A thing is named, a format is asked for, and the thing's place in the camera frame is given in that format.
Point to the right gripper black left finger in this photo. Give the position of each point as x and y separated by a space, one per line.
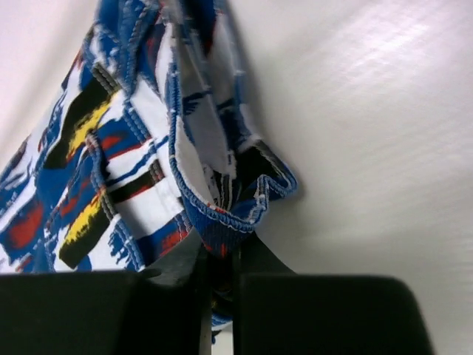
164 309

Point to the blue white red patterned trousers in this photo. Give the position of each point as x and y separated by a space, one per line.
150 138

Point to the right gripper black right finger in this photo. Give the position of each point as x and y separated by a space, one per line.
277 311

